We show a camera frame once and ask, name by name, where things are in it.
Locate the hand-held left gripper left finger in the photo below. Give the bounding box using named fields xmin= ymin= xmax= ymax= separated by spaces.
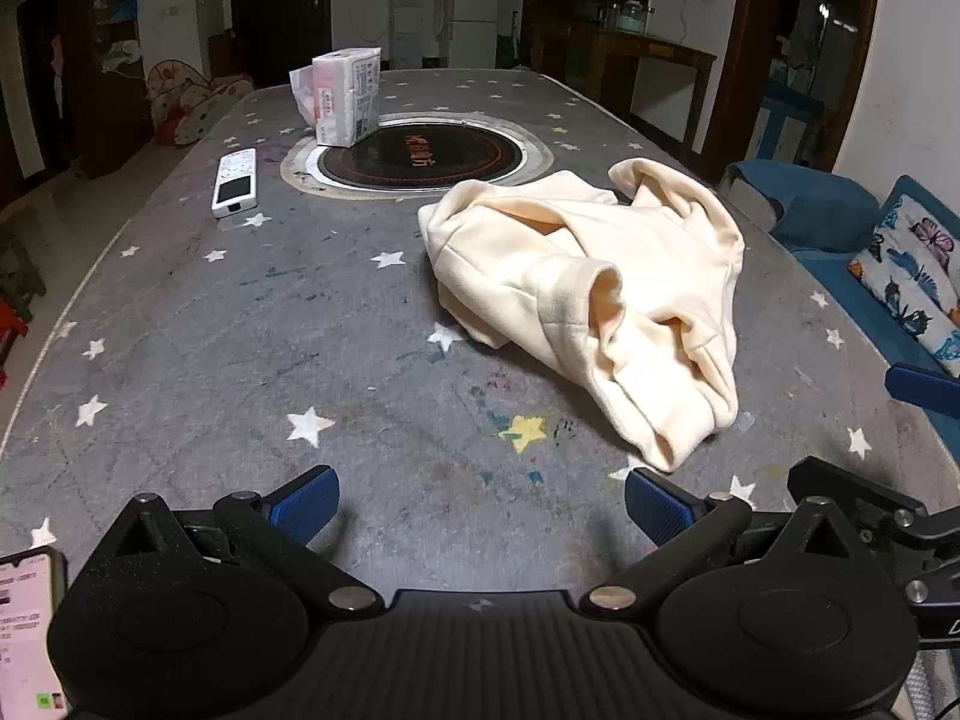
xmin=112 ymin=465 xmax=380 ymax=612

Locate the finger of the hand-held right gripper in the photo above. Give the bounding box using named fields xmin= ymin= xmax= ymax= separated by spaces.
xmin=786 ymin=456 xmax=960 ymax=541
xmin=885 ymin=364 xmax=960 ymax=413

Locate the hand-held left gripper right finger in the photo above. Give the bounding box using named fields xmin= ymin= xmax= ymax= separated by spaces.
xmin=583 ymin=466 xmax=852 ymax=611

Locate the cream sweatshirt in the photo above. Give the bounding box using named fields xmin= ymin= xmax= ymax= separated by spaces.
xmin=418 ymin=157 xmax=746 ymax=473

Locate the butterfly print cushion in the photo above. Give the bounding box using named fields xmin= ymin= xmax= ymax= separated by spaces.
xmin=847 ymin=195 xmax=960 ymax=377

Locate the blue sofa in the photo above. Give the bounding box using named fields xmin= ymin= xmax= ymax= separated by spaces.
xmin=718 ymin=160 xmax=960 ymax=421

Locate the grey star-print tablecloth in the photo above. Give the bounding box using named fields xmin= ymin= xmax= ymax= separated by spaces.
xmin=0 ymin=67 xmax=960 ymax=616

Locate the small blue cabinet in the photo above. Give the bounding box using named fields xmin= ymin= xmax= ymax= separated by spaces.
xmin=757 ymin=82 xmax=822 ymax=162

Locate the black smartphone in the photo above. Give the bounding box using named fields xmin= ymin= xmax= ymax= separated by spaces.
xmin=0 ymin=546 xmax=70 ymax=720

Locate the white remote control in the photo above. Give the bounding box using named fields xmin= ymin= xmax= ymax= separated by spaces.
xmin=211 ymin=148 xmax=258 ymax=220

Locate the red stool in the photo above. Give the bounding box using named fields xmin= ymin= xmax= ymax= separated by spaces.
xmin=0 ymin=292 xmax=37 ymax=383

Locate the round black induction cooktop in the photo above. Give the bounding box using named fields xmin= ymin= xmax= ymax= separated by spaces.
xmin=280 ymin=112 xmax=556 ymax=200

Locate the white tissue pack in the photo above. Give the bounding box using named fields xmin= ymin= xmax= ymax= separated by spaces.
xmin=289 ymin=47 xmax=383 ymax=149

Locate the dark wooden side table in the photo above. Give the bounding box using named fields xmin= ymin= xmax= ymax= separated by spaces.
xmin=536 ymin=19 xmax=719 ymax=143

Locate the dark door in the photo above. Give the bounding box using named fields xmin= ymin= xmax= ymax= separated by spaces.
xmin=229 ymin=0 xmax=333 ymax=87

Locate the water dispenser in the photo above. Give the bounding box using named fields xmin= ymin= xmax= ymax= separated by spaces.
xmin=388 ymin=0 xmax=425 ymax=70

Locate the white refrigerator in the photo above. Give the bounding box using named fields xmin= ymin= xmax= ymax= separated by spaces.
xmin=448 ymin=0 xmax=502 ymax=70

